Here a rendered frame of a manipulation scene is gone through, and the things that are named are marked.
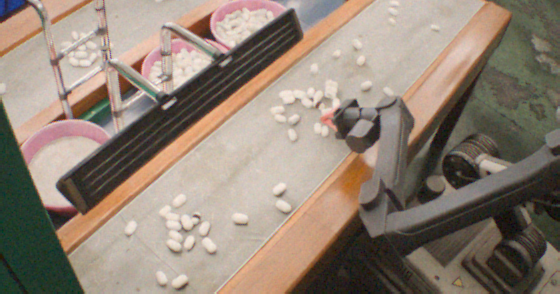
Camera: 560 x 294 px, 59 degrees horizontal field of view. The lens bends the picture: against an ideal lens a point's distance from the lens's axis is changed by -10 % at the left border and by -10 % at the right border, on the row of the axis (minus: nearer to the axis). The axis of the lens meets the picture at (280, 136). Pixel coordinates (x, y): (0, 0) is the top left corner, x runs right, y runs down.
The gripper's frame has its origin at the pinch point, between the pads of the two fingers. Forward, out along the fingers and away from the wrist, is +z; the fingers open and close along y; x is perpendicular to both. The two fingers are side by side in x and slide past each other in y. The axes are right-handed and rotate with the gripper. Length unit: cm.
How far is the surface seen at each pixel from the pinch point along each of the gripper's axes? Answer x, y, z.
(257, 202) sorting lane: 3.2, 30.9, -1.2
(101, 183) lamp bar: -29, 64, -14
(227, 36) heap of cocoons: -24.8, -9.4, 34.1
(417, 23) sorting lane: 0, -60, 2
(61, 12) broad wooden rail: -56, 21, 67
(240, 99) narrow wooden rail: -13.3, 10.4, 14.9
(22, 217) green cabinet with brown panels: -50, 88, -76
